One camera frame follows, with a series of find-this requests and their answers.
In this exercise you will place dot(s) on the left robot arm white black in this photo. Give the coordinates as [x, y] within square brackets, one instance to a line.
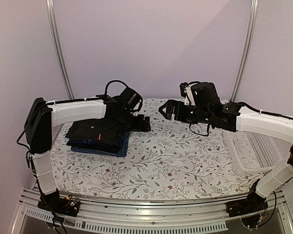
[45, 115]

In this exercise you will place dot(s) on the dark blue checked shirt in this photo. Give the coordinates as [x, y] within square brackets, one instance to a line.
[121, 153]

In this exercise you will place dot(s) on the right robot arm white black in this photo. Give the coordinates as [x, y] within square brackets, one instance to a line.
[239, 117]

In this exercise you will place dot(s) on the aluminium front rail frame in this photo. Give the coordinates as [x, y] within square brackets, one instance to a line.
[99, 215]

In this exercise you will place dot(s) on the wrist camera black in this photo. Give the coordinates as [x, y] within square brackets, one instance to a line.
[129, 96]
[199, 94]

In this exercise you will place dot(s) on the aluminium frame post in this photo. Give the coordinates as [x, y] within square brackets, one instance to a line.
[57, 45]
[246, 49]

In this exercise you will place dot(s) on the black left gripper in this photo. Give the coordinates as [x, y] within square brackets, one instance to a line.
[138, 127]

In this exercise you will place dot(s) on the black pinstriped long sleeve shirt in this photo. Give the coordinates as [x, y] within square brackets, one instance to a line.
[108, 131]

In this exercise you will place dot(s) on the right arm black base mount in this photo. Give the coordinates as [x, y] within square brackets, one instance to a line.
[254, 207]

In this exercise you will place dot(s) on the blue plaid shirt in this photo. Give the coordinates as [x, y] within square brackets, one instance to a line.
[88, 141]

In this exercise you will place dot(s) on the left aluminium frame post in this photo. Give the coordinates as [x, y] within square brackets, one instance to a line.
[57, 45]

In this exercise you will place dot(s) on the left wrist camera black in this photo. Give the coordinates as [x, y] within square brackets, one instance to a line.
[129, 96]

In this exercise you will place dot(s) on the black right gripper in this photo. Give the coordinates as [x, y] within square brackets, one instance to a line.
[171, 104]

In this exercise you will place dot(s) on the floral white tablecloth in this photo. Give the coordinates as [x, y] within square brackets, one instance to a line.
[173, 161]

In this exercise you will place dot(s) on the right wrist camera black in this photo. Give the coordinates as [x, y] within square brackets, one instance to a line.
[199, 94]

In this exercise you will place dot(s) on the white plastic laundry basket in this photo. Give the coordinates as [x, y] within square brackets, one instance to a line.
[252, 153]

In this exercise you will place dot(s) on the right aluminium frame post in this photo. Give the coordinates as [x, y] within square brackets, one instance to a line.
[246, 49]

